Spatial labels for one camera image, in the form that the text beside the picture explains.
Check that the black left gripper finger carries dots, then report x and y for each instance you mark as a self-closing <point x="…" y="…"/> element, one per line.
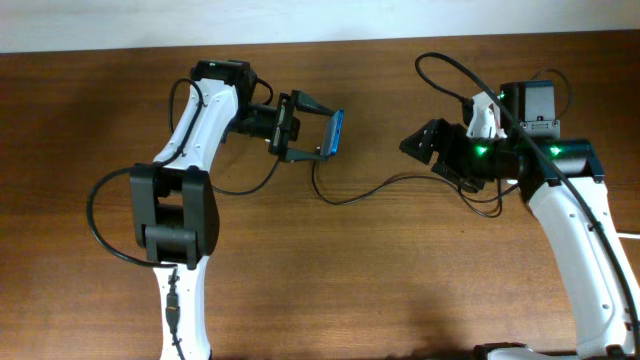
<point x="306" y="103"/>
<point x="295" y="155"/>

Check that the blue Galaxy smartphone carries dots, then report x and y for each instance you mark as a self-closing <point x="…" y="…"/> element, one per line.
<point x="332" y="134"/>

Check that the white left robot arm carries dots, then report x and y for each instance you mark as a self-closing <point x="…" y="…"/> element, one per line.
<point x="176" y="219"/>

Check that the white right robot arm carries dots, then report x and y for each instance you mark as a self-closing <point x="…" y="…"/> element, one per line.
<point x="515" y="135"/>

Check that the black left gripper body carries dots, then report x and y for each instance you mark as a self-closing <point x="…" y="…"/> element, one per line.
<point x="271" y="122"/>

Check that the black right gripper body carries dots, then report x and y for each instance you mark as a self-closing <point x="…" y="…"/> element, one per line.
<point x="470" y="162"/>

